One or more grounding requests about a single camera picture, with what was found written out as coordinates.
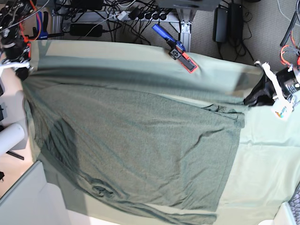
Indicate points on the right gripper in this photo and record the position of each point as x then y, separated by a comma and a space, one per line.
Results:
22, 69

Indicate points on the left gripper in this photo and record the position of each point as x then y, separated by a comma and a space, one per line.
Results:
262, 96

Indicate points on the green T-shirt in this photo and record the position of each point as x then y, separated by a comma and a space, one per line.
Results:
130, 127

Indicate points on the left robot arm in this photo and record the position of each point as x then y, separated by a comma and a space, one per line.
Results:
289, 77

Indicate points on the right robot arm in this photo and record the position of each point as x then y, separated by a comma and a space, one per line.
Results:
12, 43

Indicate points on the blue orange clamp at left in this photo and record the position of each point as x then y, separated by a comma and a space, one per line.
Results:
40, 31

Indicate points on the blue orange clamp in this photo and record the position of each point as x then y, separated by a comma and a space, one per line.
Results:
40, 31
177, 51

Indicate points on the black power brick left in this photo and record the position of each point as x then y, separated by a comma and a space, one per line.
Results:
86, 30

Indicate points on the white paper roll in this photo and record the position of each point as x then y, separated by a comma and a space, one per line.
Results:
10, 137

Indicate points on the black power adapter pair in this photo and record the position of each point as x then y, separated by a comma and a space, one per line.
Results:
228, 23

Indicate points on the blue orange clamp at centre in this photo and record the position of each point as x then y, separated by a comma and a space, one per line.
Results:
177, 51

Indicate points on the white power strip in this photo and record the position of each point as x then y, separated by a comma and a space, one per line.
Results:
148, 16

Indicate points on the white foam board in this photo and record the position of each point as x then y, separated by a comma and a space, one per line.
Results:
33, 201

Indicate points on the aluminium frame post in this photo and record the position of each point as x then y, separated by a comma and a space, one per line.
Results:
186, 17

